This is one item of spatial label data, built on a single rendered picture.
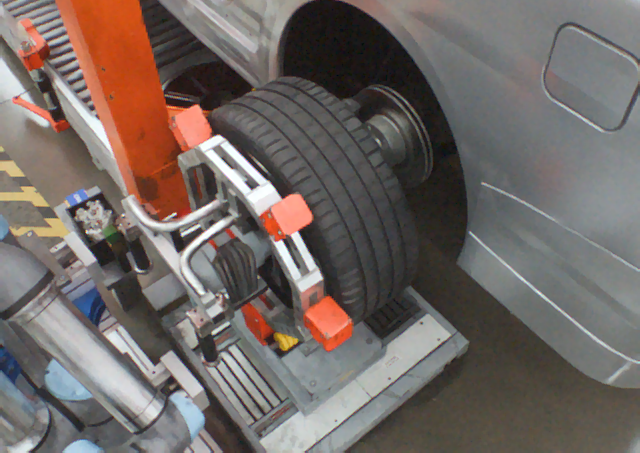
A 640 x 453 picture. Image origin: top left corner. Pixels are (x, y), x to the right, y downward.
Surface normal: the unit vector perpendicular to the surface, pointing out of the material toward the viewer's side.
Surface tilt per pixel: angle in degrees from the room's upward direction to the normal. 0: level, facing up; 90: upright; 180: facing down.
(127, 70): 90
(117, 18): 90
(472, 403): 0
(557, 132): 90
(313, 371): 0
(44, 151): 0
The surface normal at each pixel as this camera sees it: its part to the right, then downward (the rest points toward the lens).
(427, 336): -0.02, -0.64
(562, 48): -0.78, 0.49
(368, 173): 0.36, -0.15
